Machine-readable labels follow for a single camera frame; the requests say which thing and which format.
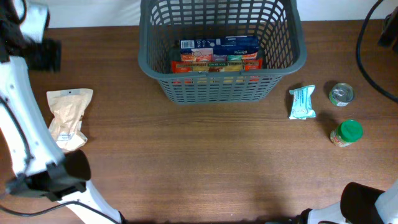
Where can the silver tin can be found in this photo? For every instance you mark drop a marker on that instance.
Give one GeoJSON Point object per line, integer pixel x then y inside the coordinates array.
{"type": "Point", "coordinates": [341, 94]}

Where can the green lid glass jar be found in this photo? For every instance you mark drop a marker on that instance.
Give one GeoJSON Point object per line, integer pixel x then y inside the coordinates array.
{"type": "Point", "coordinates": [346, 133]}

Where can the blue Kleenex tissue pack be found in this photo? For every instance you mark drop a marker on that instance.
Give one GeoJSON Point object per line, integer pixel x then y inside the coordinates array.
{"type": "Point", "coordinates": [221, 49]}

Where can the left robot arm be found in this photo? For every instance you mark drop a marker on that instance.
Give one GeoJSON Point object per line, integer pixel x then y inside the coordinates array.
{"type": "Point", "coordinates": [41, 168]}

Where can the beige powder pouch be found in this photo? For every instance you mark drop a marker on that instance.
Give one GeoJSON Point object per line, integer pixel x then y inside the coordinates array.
{"type": "Point", "coordinates": [68, 108]}

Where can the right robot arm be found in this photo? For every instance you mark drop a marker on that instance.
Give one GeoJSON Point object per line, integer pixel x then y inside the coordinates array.
{"type": "Point", "coordinates": [359, 203]}

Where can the light teal wipes packet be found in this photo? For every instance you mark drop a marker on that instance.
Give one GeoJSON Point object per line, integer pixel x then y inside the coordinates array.
{"type": "Point", "coordinates": [302, 103]}

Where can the orange spaghetti packet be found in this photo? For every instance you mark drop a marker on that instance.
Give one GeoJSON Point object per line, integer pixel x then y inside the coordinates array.
{"type": "Point", "coordinates": [221, 66]}

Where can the grey plastic shopping basket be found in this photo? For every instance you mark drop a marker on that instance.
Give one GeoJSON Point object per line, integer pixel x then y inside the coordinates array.
{"type": "Point", "coordinates": [166, 26]}

